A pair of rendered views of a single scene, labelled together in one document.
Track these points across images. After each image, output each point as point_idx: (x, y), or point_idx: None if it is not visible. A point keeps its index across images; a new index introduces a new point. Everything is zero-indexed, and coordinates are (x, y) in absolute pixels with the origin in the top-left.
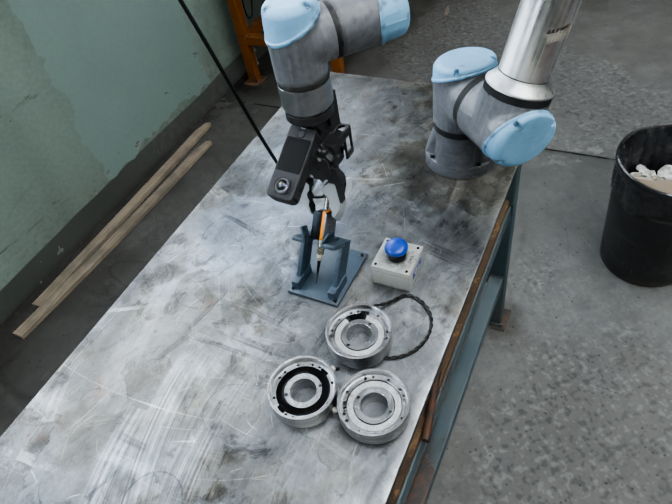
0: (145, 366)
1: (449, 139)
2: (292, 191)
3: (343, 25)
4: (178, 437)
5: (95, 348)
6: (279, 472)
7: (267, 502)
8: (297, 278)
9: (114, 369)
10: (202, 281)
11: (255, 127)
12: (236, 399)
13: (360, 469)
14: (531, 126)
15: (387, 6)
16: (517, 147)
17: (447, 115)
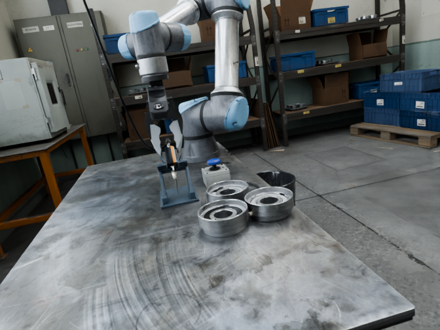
0: (80, 272)
1: (198, 139)
2: (166, 106)
3: (169, 27)
4: (152, 279)
5: (14, 289)
6: (247, 251)
7: (258, 263)
8: (164, 196)
9: (48, 287)
10: (91, 229)
11: (122, 97)
12: (177, 247)
13: (291, 227)
14: (242, 103)
15: (183, 27)
16: (239, 114)
17: (196, 124)
